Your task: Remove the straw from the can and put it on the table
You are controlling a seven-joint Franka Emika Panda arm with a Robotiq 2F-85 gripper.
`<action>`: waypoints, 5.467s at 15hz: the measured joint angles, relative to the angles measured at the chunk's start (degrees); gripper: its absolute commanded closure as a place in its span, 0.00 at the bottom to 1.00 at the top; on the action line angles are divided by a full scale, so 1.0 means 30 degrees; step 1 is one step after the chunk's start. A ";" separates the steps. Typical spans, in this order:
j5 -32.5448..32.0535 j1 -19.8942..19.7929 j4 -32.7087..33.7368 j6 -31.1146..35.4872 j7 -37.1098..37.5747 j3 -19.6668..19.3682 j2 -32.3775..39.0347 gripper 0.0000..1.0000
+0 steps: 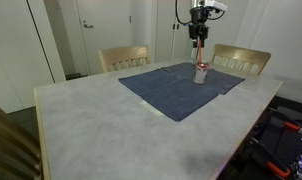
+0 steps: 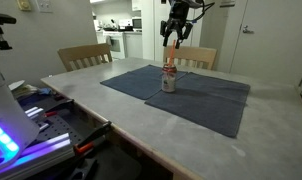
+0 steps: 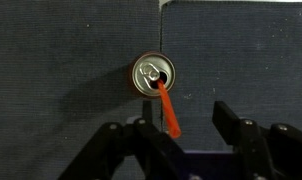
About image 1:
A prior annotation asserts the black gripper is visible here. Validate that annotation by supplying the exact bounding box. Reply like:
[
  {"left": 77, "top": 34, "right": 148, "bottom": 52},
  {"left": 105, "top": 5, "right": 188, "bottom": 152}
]
[{"left": 188, "top": 7, "right": 210, "bottom": 48}]

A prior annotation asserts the silver red soda can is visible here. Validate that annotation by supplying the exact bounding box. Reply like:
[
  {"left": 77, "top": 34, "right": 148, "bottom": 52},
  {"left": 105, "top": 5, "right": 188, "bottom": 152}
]
[{"left": 192, "top": 62, "right": 210, "bottom": 85}]

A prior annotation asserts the blue cloth under can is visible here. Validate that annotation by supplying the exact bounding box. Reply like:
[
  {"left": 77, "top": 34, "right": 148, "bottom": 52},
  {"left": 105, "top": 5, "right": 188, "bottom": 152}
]
[{"left": 161, "top": 61, "right": 246, "bottom": 96}]

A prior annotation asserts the white closet door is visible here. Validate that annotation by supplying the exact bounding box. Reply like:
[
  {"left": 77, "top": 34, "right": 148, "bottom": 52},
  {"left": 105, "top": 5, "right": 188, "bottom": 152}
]
[
  {"left": 173, "top": 0, "right": 196, "bottom": 61},
  {"left": 154, "top": 0, "right": 175, "bottom": 63}
]

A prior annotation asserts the blue cloth beside tape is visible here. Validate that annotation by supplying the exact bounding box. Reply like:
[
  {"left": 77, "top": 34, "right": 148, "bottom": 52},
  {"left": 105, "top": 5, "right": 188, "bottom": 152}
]
[{"left": 118, "top": 68, "right": 220, "bottom": 122}]

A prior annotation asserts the white door with lever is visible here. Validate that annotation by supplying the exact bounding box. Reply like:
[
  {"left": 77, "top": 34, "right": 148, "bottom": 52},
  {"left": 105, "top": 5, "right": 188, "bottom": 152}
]
[{"left": 74, "top": 0, "right": 133, "bottom": 76}]

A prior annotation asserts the white plain door panel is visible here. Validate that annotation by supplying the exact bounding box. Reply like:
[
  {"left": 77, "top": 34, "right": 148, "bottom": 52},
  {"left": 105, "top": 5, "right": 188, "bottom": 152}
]
[{"left": 0, "top": 0, "right": 67, "bottom": 114}]

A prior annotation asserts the short black camera cable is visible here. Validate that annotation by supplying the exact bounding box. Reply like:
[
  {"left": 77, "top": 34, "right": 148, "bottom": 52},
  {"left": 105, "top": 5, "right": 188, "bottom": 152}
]
[{"left": 207, "top": 10, "right": 226, "bottom": 21}]

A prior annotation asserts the long black looping cable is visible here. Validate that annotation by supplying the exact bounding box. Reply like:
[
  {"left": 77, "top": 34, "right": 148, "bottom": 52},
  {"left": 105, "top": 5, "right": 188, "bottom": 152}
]
[{"left": 174, "top": 0, "right": 194, "bottom": 26}]

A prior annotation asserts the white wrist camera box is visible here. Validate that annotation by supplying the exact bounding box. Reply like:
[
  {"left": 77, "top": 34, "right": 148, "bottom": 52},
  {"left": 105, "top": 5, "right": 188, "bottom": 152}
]
[{"left": 204, "top": 0, "right": 229, "bottom": 13}]

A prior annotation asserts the silver door lever handle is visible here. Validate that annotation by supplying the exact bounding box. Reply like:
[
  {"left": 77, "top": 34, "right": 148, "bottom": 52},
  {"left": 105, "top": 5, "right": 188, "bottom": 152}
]
[{"left": 82, "top": 20, "right": 95, "bottom": 30}]

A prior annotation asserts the black clamp orange handle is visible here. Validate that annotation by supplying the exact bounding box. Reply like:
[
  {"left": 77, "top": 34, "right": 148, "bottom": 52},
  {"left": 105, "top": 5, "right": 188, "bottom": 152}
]
[
  {"left": 269, "top": 115, "right": 302, "bottom": 154},
  {"left": 247, "top": 137, "right": 292, "bottom": 179}
]

